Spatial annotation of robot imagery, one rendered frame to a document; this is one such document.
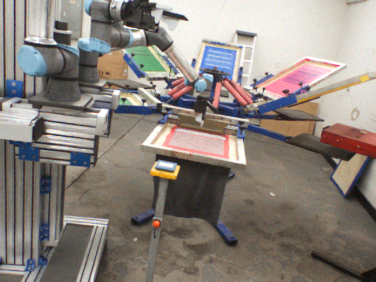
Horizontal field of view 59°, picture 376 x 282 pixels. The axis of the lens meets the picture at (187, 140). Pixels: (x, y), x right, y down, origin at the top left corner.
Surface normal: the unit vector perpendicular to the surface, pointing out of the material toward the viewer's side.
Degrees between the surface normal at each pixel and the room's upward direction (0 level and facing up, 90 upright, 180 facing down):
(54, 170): 90
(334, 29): 90
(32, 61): 98
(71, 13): 90
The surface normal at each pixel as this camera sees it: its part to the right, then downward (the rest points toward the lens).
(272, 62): -0.12, 0.29
